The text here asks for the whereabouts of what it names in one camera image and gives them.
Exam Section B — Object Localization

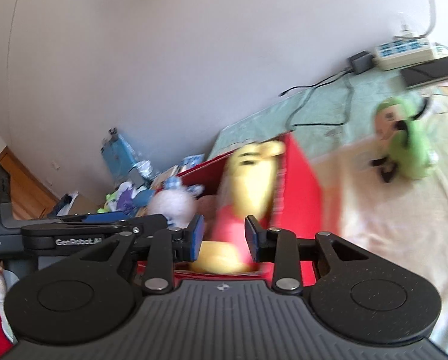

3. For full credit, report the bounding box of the grey power strip cord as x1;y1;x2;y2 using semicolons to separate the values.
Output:
421;0;437;38

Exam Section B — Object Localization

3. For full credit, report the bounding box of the black adapter cable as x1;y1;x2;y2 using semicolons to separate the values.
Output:
278;69;356;132

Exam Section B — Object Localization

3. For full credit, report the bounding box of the blue paper bag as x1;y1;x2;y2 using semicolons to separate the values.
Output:
100;127;142;186

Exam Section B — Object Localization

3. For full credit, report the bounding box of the black smartphone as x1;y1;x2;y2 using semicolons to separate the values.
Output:
400;55;448;90

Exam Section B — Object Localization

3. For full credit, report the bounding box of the white power strip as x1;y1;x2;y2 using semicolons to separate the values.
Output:
372;37;435;71

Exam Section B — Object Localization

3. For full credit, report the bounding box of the yellow tiger plush toy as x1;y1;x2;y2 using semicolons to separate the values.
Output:
190;140;286;274

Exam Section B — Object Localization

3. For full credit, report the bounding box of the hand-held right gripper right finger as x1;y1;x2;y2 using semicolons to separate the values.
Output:
244;215;369;295

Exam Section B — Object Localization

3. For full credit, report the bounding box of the white charger plug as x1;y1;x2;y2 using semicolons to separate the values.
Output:
397;15;416;40

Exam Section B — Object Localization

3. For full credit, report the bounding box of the green plush toy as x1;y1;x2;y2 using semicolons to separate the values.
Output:
370;97;438;184

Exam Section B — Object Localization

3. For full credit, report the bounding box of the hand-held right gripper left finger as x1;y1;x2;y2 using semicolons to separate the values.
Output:
79;213;204;296

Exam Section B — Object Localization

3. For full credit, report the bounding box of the orange book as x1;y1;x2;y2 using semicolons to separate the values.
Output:
153;167;183;190

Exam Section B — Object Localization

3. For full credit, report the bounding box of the blue plaid packet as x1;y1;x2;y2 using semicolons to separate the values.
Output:
179;154;206;169

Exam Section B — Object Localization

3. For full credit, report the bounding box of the white plush toy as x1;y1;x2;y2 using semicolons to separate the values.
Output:
149;176;206;227

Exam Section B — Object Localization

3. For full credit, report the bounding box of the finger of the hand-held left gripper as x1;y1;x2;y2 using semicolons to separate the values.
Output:
21;212;168;235

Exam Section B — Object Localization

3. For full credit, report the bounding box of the red cardboard box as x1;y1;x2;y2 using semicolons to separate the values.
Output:
149;131;324;286

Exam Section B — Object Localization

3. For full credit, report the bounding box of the black power adapter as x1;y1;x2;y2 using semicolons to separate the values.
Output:
347;50;375;75

